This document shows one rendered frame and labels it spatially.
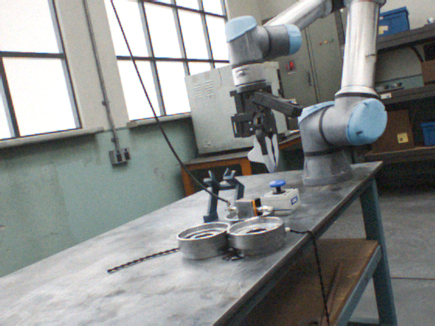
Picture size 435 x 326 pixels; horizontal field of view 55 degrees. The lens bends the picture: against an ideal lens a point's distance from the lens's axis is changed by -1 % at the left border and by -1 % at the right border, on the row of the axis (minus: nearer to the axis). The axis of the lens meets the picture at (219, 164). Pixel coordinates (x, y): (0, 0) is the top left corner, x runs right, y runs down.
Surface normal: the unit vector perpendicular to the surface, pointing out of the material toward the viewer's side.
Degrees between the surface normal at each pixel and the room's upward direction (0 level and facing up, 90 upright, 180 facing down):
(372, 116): 97
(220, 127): 90
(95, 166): 90
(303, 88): 90
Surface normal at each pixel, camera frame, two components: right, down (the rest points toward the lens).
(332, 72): -0.51, 0.18
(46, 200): 0.84, -0.11
